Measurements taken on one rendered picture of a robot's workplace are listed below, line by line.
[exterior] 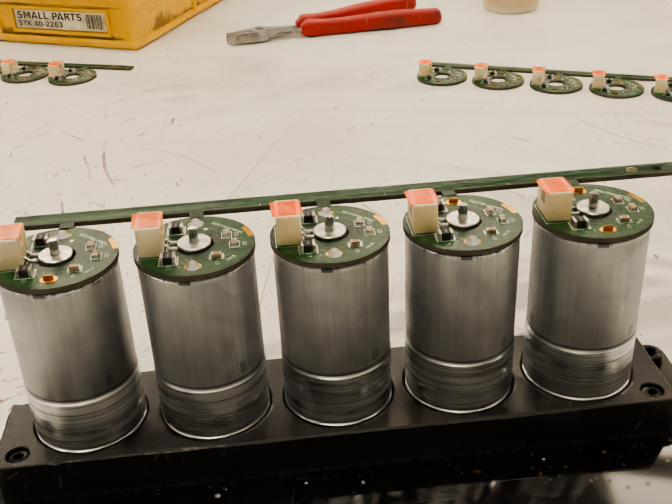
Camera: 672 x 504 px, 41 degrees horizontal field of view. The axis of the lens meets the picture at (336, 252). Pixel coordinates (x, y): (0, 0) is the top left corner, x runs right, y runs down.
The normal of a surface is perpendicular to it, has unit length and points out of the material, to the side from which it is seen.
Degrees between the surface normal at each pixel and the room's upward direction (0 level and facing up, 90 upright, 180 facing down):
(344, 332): 90
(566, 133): 0
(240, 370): 90
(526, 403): 0
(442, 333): 90
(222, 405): 90
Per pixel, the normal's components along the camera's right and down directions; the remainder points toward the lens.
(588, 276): -0.20, 0.49
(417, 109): -0.04, -0.87
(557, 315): -0.66, 0.40
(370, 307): 0.62, 0.36
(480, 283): 0.23, 0.47
